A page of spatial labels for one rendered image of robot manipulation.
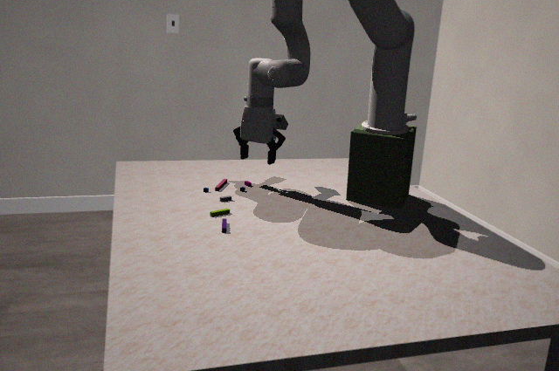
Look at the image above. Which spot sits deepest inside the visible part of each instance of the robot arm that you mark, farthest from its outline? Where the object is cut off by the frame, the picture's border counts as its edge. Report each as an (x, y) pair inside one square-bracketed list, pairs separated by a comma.
[(387, 26)]

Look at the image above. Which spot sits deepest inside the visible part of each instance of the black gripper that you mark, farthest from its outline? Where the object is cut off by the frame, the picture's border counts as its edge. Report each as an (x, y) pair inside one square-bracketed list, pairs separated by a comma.
[(259, 124)]

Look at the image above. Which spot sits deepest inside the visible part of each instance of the pink rod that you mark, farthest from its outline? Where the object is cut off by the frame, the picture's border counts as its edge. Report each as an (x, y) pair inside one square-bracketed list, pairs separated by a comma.
[(221, 184)]

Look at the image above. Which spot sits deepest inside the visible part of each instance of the lime green rod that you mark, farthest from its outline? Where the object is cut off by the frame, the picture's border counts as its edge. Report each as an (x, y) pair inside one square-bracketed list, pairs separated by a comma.
[(219, 212)]

